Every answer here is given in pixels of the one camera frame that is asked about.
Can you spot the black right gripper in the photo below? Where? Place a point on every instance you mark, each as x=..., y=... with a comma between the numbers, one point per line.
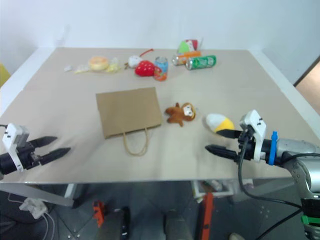
x=247, y=147

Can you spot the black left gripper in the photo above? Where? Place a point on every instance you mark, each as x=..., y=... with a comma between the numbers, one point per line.
x=28, y=155

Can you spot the green clip on arm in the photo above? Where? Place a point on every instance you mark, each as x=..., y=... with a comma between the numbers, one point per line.
x=308, y=220

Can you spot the blue clamp on arm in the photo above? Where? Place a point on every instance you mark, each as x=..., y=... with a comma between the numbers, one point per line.
x=273, y=147

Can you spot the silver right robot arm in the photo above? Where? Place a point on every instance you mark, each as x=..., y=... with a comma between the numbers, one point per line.
x=307, y=172

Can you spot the brown paper bag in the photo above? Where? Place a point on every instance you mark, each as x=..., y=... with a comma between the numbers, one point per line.
x=128, y=112

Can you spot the green and red snack packet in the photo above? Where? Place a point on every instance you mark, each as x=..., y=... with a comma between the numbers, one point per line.
x=187, y=45

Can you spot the white and yellow plush toy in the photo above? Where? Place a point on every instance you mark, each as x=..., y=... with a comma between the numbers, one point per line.
x=218, y=122

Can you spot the white box under table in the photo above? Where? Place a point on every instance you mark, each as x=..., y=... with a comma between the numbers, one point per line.
x=212, y=188

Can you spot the brown monkey plush toy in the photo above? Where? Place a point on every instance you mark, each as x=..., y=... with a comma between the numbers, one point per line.
x=178, y=113

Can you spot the white power strip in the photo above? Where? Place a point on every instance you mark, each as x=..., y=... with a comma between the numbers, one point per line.
x=32, y=207

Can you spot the small white packet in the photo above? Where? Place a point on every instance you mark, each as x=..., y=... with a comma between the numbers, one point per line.
x=67, y=68

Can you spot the orange clamp under table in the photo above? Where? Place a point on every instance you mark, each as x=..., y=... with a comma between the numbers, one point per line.
x=98, y=212

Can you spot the green drink can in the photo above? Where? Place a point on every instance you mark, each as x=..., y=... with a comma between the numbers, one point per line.
x=201, y=62

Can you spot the yellow snack packet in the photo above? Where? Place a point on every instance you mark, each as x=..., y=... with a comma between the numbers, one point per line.
x=112, y=66
x=81, y=69

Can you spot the orange flat packet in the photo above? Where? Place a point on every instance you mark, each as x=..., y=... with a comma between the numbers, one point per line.
x=192, y=53

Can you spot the blue and orange drink can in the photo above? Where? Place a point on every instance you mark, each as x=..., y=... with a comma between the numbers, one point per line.
x=160, y=68

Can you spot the red strawberry plush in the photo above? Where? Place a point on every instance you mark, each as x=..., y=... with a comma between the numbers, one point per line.
x=144, y=68

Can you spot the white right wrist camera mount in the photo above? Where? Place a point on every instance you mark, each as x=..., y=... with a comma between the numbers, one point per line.
x=257, y=125

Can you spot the white table frame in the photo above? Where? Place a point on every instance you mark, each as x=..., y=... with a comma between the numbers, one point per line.
x=37, y=193

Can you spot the orange stand post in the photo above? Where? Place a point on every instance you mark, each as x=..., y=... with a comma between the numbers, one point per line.
x=207, y=215

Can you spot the yellow object at wall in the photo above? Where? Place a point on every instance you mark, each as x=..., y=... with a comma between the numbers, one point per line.
x=3, y=75

